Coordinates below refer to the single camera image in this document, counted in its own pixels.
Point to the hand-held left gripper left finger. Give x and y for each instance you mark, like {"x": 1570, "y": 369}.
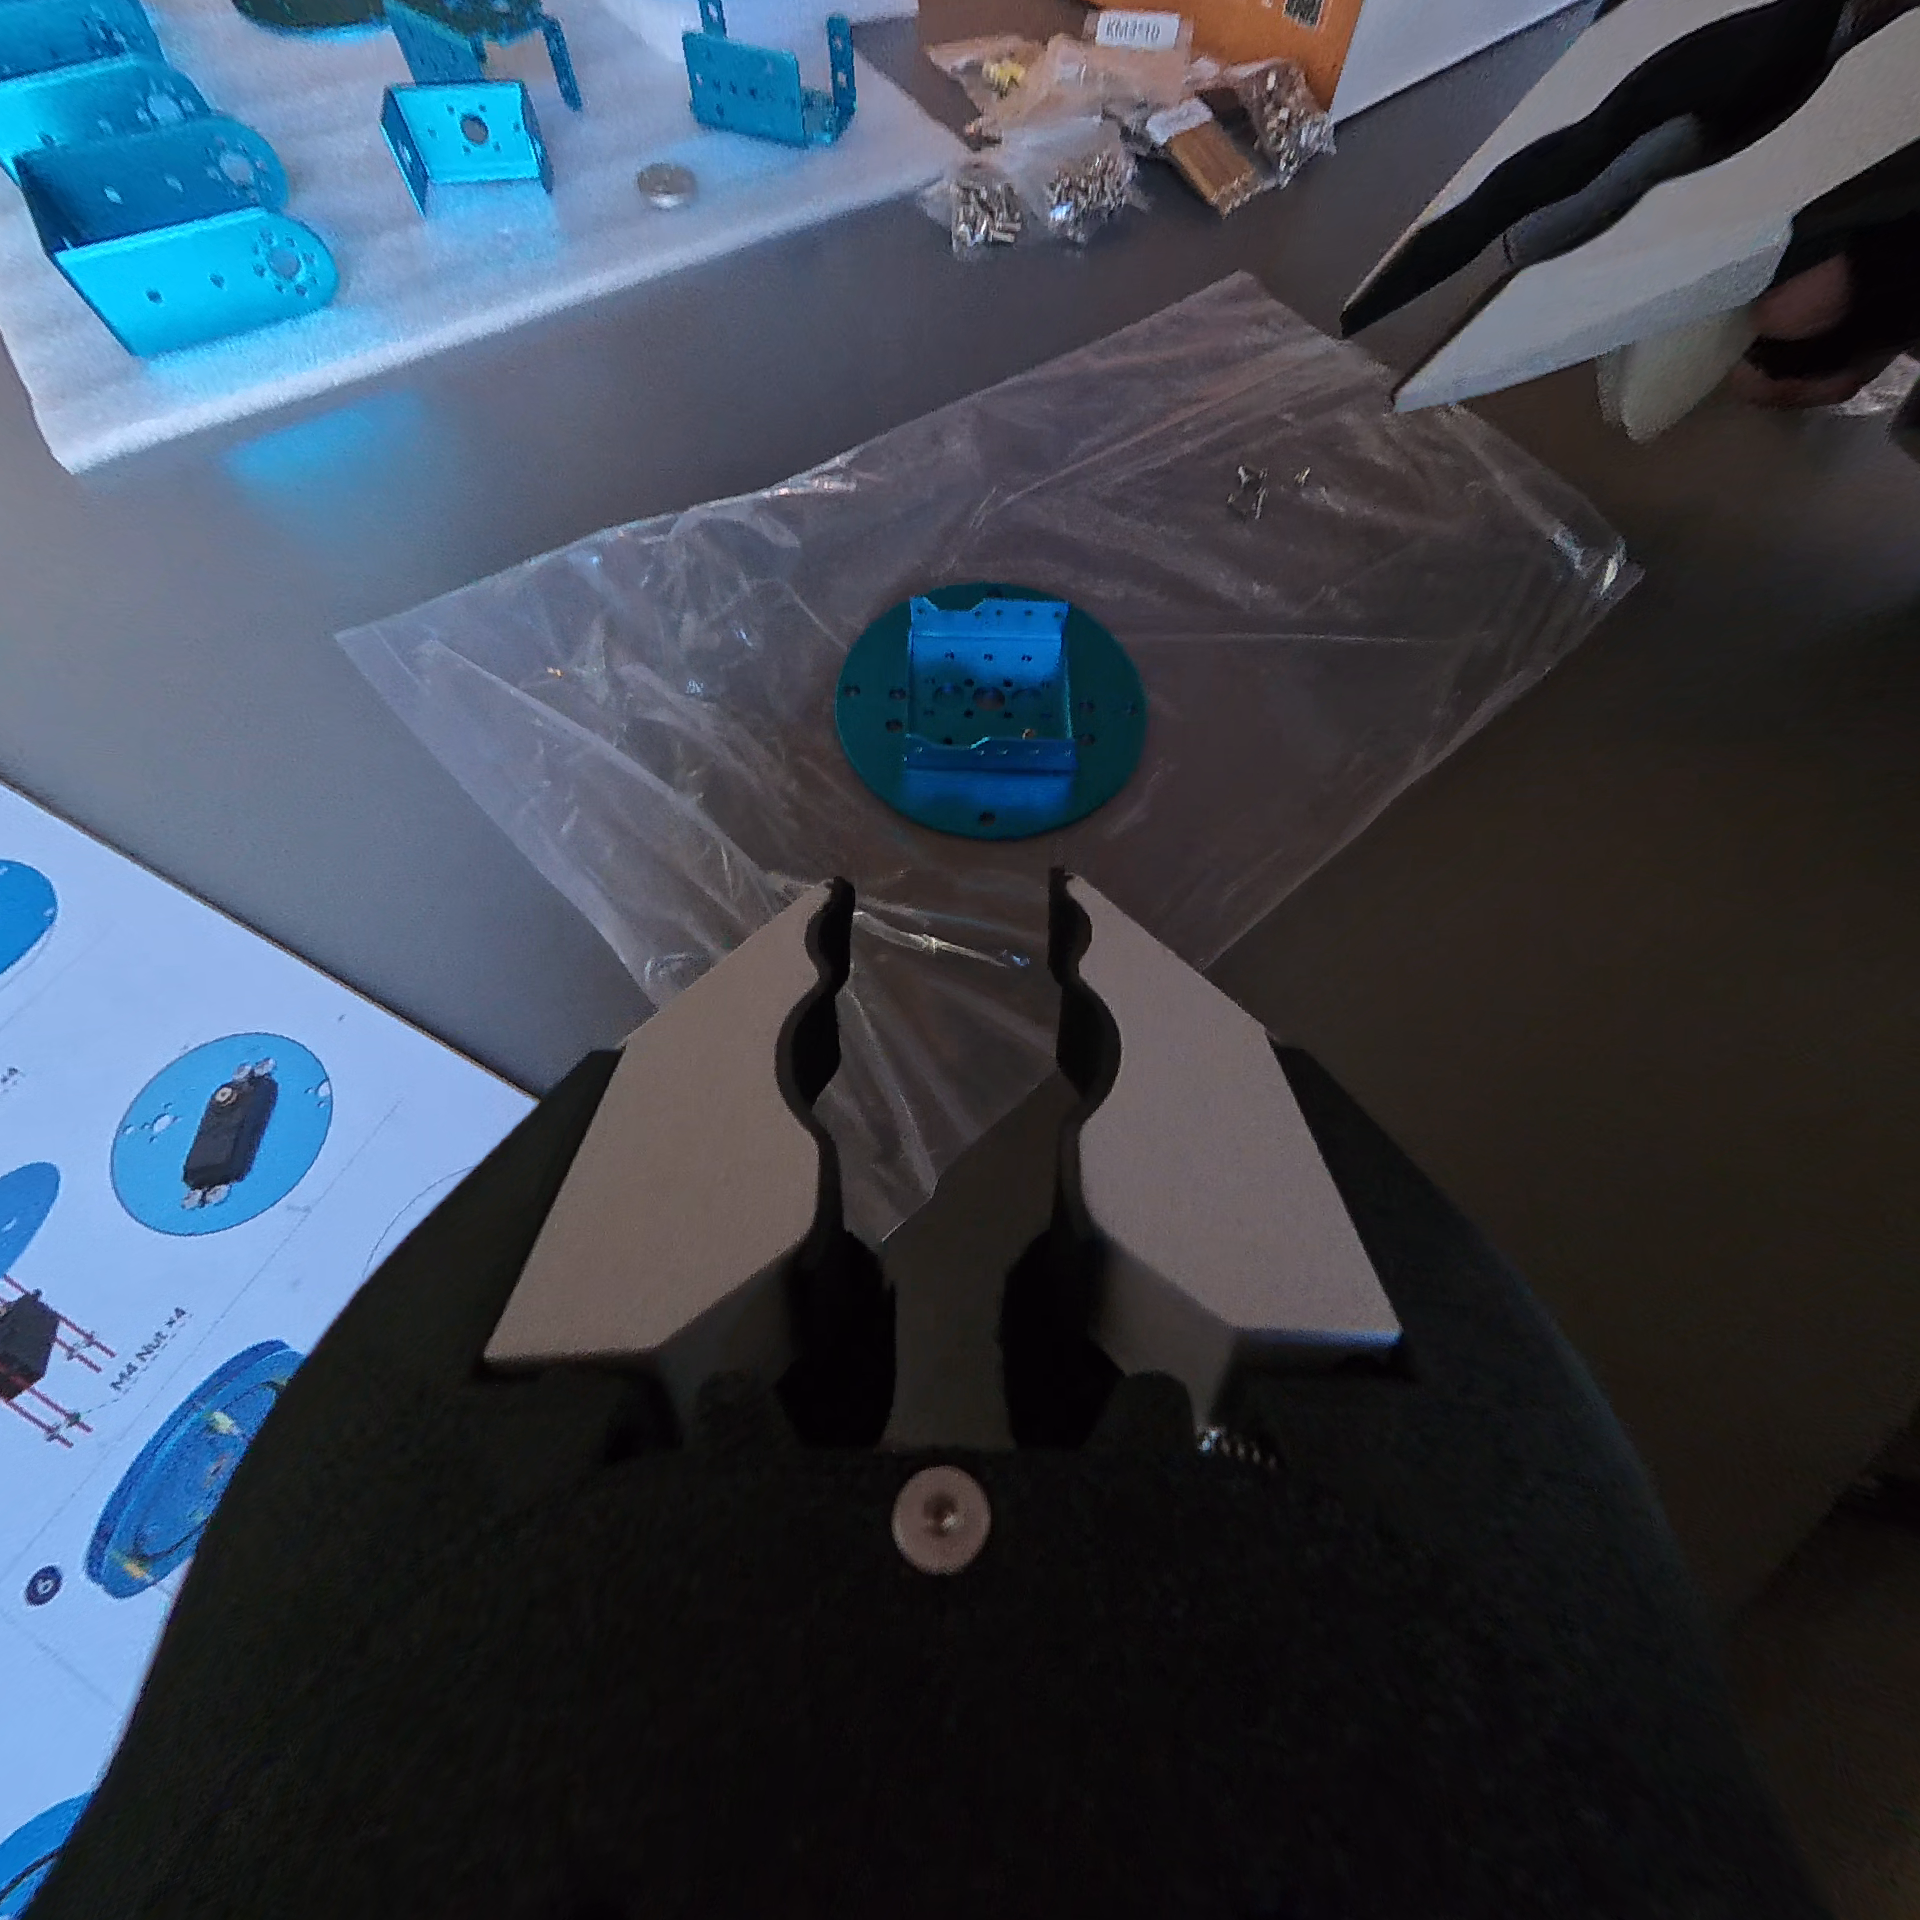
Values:
{"x": 660, "y": 1201}

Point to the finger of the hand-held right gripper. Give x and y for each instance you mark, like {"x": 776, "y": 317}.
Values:
{"x": 1515, "y": 121}
{"x": 1650, "y": 255}

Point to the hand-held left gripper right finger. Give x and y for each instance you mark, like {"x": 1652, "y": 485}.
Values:
{"x": 1231, "y": 1201}

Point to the teal round metal plate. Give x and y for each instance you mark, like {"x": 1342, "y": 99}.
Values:
{"x": 1110, "y": 705}

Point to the blue square metal bracket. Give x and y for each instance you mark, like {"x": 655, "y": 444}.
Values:
{"x": 983, "y": 690}

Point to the grey desk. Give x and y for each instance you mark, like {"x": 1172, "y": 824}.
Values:
{"x": 224, "y": 674}

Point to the person's right hand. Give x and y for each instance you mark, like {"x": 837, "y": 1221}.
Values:
{"x": 1800, "y": 323}

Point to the orange cardboard box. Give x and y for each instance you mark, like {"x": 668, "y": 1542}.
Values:
{"x": 1274, "y": 39}

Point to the cluster of small loose screws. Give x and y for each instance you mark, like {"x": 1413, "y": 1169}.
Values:
{"x": 1273, "y": 493}

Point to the clear plastic bag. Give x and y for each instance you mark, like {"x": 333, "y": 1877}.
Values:
{"x": 1350, "y": 645}

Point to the pile of small hardware bags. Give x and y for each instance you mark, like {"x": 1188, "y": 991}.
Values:
{"x": 1080, "y": 164}

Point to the assembly instruction sheet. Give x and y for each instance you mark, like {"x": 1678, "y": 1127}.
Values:
{"x": 224, "y": 1351}

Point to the small silver round hub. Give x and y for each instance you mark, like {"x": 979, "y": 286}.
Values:
{"x": 667, "y": 183}

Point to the white foam sheet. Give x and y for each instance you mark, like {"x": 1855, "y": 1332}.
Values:
{"x": 524, "y": 285}

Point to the perforated blue U bracket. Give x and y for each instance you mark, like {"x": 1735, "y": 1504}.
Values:
{"x": 764, "y": 91}

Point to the long blue U bracket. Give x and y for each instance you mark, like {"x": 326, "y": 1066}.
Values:
{"x": 181, "y": 292}
{"x": 134, "y": 180}
{"x": 75, "y": 61}

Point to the small blue angle bracket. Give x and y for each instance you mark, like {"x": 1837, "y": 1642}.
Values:
{"x": 464, "y": 143}

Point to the green round plate with bracket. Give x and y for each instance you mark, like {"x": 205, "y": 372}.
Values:
{"x": 451, "y": 39}

